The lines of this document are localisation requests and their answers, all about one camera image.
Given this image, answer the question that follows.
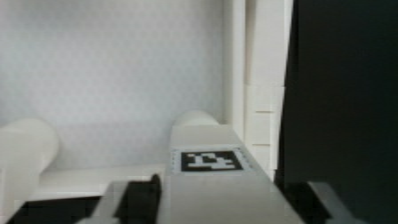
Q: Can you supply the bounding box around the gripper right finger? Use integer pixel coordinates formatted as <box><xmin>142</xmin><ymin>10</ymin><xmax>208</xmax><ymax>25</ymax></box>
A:
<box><xmin>277</xmin><ymin>181</ymin><xmax>368</xmax><ymax>224</ymax></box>

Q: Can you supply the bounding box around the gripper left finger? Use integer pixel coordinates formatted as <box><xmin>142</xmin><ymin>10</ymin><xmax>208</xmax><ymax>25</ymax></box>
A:
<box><xmin>77</xmin><ymin>173</ymin><xmax>164</xmax><ymax>224</ymax></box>

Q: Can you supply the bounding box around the white desk leg edge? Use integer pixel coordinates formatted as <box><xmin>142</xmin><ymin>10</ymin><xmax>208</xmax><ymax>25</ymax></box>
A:
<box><xmin>158</xmin><ymin>110</ymin><xmax>304</xmax><ymax>224</ymax></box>

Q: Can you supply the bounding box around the white desk top tray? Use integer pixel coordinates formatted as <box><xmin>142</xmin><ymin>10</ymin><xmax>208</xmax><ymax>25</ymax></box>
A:
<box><xmin>0</xmin><ymin>0</ymin><xmax>247</xmax><ymax>200</ymax></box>

